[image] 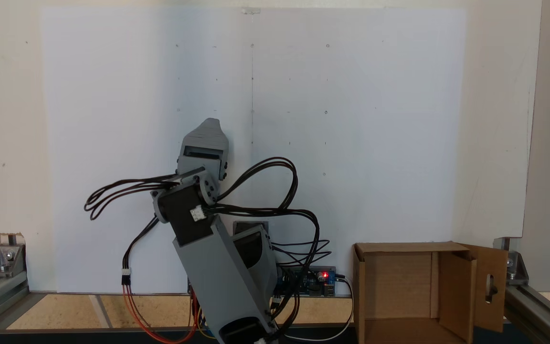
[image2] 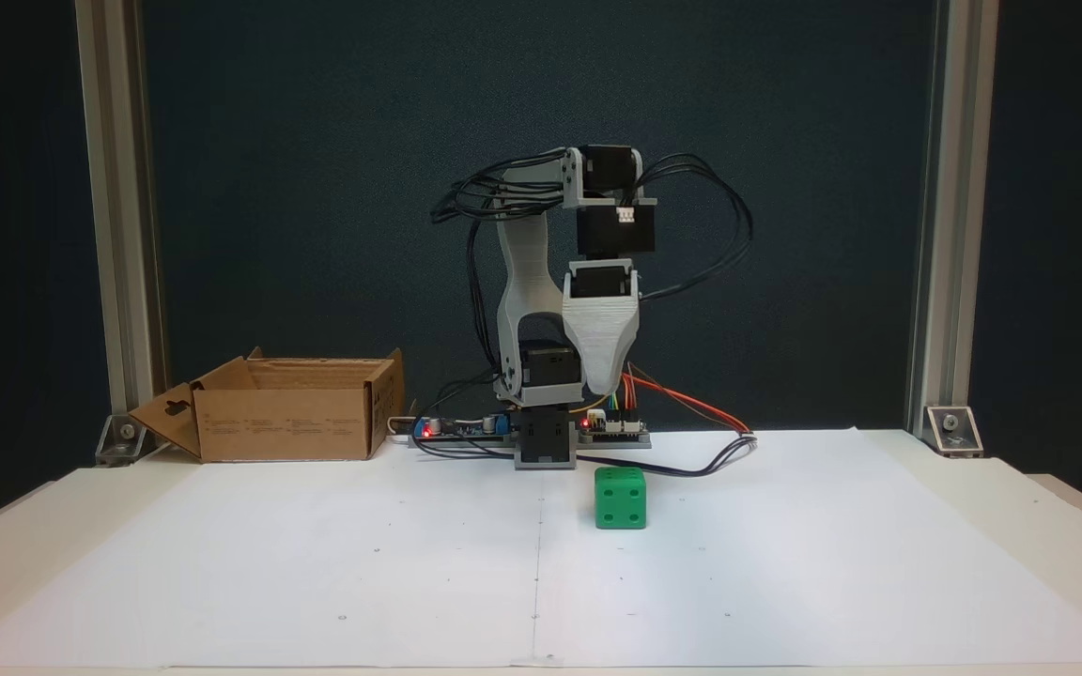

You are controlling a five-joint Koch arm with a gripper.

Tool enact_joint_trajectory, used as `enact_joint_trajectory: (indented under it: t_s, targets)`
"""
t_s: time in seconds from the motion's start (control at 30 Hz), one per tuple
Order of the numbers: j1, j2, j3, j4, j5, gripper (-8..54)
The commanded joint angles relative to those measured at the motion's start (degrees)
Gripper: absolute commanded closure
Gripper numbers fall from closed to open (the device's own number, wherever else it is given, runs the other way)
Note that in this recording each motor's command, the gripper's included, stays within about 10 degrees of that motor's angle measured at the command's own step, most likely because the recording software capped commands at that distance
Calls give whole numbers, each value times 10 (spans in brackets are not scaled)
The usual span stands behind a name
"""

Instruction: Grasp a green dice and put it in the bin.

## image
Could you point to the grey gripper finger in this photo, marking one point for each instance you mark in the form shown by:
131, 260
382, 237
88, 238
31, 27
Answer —
208, 134

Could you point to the clear tape piece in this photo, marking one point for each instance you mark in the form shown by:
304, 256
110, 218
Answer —
250, 10

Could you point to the blue circuit board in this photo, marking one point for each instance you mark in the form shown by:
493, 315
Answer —
313, 282

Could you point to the white paper sheet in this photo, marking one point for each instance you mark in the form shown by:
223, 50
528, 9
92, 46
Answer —
375, 143

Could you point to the brown cardboard box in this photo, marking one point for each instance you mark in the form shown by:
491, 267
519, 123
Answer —
399, 291

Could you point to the metal corner bracket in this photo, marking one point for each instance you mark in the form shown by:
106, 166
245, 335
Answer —
5, 260
516, 267

